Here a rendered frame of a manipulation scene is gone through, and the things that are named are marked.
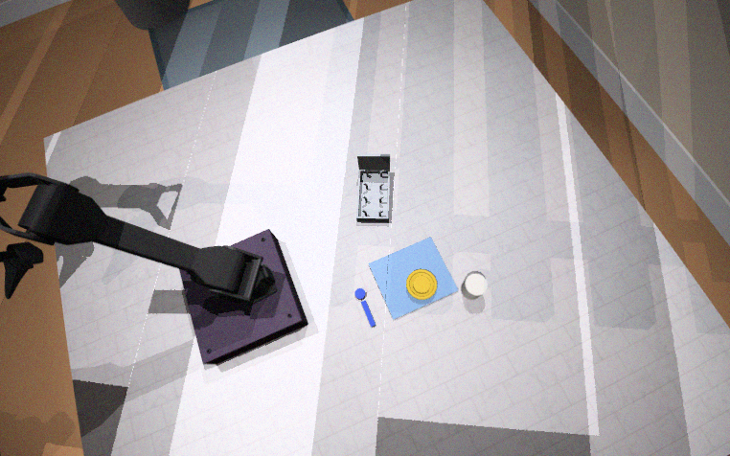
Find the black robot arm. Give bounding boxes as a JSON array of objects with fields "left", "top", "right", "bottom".
[{"left": 0, "top": 172, "right": 277, "bottom": 305}]

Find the yellow plate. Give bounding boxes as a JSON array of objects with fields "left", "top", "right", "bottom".
[{"left": 406, "top": 269, "right": 437, "bottom": 300}]

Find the light blue flat mat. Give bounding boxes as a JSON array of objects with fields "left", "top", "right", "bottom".
[{"left": 369, "top": 237, "right": 459, "bottom": 320}]

